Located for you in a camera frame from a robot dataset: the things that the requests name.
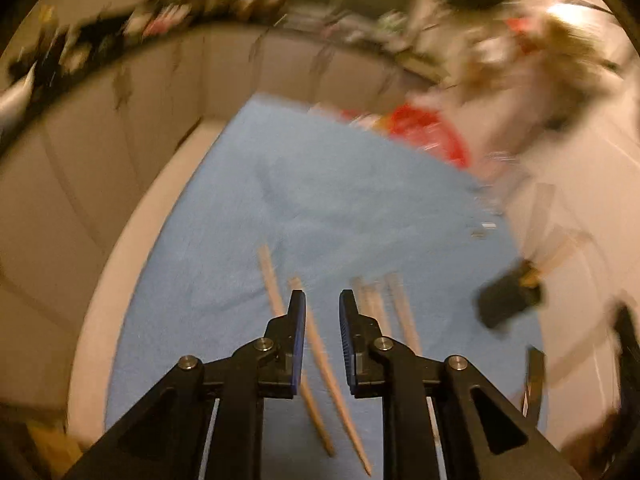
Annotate black remote control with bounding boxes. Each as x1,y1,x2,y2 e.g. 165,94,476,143
522,346,547,418

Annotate blue table cloth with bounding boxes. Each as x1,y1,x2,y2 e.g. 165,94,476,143
105,97,548,480

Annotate black plastic cup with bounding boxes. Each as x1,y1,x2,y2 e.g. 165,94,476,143
475,259,546,332

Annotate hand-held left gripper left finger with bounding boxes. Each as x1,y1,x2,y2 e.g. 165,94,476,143
65,290,307,480

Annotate beige lower cabinets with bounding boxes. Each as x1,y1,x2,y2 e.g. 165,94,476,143
0,25,416,411

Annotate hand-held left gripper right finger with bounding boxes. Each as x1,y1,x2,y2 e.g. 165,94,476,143
339,289,581,480

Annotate red plastic basket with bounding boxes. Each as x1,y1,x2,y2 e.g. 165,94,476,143
385,102,473,171

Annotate black kitchen countertop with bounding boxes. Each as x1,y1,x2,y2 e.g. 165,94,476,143
0,7,446,131

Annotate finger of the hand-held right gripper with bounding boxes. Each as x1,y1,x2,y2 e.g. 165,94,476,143
612,304,638,378

